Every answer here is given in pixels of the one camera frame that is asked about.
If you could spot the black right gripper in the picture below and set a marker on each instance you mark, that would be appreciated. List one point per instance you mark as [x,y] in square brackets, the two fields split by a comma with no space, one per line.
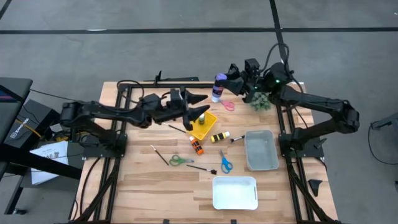
[248,85]

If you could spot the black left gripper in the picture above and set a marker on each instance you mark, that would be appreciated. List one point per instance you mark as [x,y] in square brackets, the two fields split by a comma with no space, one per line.
[174,113]

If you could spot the green paint bottle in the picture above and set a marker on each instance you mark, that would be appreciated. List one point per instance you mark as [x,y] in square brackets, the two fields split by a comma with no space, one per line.
[201,119]

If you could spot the purple paint bottle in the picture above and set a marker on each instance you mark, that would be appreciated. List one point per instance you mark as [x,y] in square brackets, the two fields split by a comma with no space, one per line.
[217,90]

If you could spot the yellow plastic basket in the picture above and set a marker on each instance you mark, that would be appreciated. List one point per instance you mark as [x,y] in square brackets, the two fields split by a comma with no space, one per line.
[206,129]

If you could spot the pink scissors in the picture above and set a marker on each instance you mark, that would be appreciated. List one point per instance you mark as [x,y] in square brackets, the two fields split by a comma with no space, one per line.
[229,105]

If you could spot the thin black paintbrush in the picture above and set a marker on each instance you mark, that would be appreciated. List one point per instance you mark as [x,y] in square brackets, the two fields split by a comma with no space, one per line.
[174,127]
[160,155]

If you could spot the yellow paint bottle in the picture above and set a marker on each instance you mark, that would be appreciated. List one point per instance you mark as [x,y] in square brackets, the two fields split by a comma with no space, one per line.
[219,137]

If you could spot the orange paint bottle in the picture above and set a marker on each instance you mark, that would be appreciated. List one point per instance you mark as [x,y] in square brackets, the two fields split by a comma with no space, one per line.
[196,146]

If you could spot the short wide-bristle black paintbrush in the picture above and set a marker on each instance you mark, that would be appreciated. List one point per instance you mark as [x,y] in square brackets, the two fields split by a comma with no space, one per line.
[237,138]

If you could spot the green scissors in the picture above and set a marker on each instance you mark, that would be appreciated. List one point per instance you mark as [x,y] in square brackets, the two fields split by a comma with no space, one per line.
[175,160]

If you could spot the long wide-bristle black paintbrush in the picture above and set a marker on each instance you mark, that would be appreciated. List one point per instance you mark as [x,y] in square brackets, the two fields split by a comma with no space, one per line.
[200,168]

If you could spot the blue scissors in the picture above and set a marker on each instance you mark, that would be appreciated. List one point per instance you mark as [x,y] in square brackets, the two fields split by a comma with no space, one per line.
[226,166]

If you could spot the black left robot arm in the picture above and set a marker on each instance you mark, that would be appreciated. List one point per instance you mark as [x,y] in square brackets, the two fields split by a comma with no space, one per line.
[102,110]

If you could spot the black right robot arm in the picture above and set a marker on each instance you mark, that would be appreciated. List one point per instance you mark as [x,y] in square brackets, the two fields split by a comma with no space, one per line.
[311,101]

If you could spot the green artificial plant ball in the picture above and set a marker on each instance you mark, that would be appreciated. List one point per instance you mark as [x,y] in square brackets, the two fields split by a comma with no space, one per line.
[261,102]

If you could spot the grey plastic bin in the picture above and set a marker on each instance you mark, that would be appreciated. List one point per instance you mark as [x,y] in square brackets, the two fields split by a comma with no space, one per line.
[261,151]

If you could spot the white plastic bin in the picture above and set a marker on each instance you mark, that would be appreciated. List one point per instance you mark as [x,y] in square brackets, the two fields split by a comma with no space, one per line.
[234,193]

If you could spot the black stand base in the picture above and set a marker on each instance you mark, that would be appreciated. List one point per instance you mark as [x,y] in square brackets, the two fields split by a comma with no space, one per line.
[385,123]

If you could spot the white paper sheet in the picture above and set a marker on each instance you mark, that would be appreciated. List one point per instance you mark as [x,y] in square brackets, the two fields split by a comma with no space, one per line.
[46,155]

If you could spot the black box with white logo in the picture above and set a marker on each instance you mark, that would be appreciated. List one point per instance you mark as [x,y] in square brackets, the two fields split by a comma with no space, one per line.
[21,127]

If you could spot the black desk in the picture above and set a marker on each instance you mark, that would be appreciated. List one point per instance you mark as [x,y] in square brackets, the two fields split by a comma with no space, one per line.
[12,90]

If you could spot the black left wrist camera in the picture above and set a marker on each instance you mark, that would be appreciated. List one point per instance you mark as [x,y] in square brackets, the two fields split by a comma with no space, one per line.
[175,98]

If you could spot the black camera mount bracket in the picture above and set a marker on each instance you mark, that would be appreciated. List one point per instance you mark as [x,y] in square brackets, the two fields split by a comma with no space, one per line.
[174,79]

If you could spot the black plastic bracket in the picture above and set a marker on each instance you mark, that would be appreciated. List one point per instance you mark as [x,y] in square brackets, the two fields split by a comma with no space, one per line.
[315,186]

